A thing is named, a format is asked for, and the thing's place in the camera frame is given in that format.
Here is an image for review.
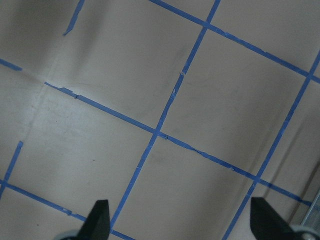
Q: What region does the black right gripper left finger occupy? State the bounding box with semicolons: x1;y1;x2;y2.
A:
76;199;111;240

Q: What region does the silver wire mesh shelf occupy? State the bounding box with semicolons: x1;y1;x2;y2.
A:
301;191;320;231

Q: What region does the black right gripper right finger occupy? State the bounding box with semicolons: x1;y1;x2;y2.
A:
250;197;295;240

